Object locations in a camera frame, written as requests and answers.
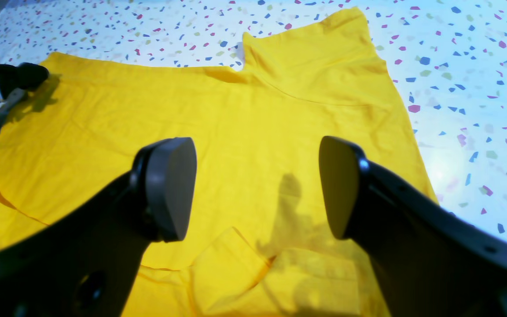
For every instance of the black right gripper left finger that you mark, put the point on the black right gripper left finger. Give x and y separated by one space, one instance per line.
85 264

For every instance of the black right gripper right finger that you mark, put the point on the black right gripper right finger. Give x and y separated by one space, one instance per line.
428 262

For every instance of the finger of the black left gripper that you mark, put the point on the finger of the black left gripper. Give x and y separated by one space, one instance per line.
26 76

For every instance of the yellow T-shirt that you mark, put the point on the yellow T-shirt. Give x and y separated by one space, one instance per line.
258 244

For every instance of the terrazzo-patterned white tablecloth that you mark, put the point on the terrazzo-patterned white tablecloth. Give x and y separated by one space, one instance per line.
447 58

